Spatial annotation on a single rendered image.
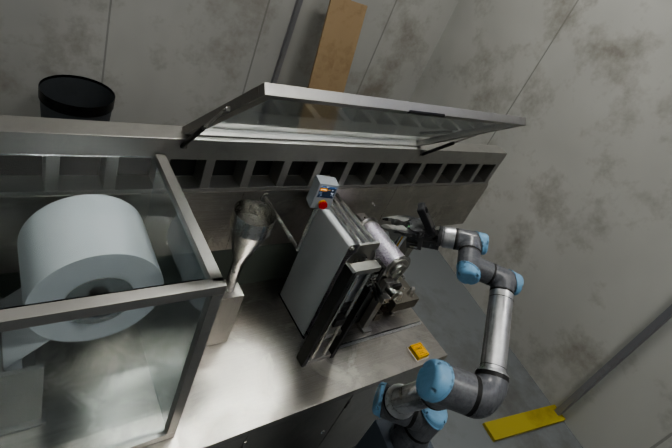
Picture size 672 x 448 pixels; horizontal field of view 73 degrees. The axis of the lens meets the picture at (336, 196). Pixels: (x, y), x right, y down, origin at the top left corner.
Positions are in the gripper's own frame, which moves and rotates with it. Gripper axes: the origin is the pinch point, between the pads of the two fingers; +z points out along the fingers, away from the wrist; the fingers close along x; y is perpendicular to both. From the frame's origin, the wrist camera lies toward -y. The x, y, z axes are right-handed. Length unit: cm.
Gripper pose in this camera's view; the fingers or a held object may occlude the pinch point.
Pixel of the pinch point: (385, 221)
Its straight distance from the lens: 162.2
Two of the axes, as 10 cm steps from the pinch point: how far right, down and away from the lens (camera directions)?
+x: 2.5, -5.7, 7.9
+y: -0.3, 8.1, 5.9
